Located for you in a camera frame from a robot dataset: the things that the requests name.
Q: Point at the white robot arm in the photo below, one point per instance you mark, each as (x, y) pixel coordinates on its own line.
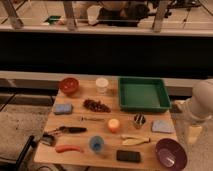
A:
(197, 109)

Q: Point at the red bowl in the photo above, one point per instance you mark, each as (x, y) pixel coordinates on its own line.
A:
(69, 85)

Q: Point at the white cup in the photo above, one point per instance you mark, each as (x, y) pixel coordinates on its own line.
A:
(102, 85)

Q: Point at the dark grape bunch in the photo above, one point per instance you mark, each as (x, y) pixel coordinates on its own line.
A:
(96, 106)

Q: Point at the green plastic tray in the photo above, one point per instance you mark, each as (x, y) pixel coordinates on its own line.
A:
(143, 95)

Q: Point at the orange fruit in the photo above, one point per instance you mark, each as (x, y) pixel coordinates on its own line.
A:
(113, 125)

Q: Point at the blue sponge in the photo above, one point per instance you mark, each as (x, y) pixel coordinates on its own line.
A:
(60, 109)

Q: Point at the yellow banana peel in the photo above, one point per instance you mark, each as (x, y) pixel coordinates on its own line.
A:
(131, 140)

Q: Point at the person in background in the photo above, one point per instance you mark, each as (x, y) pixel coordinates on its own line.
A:
(120, 13)

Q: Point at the red sausage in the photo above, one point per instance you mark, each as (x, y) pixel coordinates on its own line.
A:
(65, 148)

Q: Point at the small black peeler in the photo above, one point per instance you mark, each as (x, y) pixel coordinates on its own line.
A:
(48, 140)

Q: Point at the black chair frame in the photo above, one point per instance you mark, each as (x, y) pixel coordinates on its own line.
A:
(14, 164)

